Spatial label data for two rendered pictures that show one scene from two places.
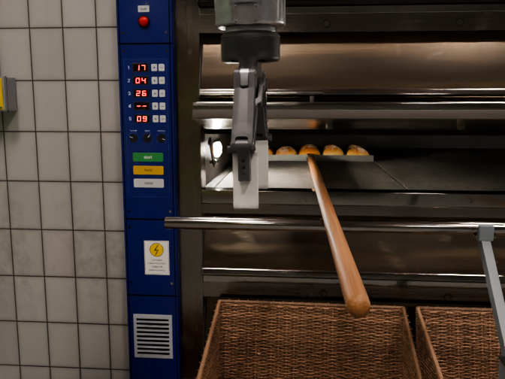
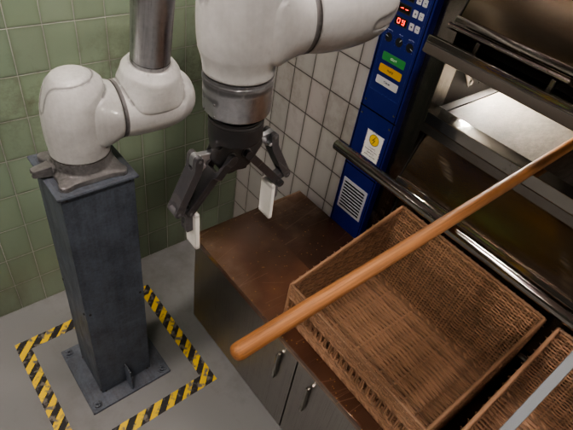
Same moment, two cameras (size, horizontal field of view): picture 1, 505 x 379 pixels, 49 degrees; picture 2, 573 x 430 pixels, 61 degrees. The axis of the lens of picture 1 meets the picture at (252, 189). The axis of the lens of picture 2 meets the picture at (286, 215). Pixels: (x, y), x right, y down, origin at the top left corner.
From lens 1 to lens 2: 0.69 m
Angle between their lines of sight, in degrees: 47
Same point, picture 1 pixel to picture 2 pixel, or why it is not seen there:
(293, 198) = (501, 165)
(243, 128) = (176, 200)
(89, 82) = not seen: outside the picture
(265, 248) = (456, 190)
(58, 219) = (324, 76)
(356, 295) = (236, 345)
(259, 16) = (216, 115)
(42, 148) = not seen: hidden behind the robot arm
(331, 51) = not seen: outside the picture
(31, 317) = (292, 136)
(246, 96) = (188, 177)
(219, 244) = (424, 163)
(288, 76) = (559, 37)
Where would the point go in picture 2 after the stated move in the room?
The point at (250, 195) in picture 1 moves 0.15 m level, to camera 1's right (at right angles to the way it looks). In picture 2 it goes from (193, 238) to (258, 301)
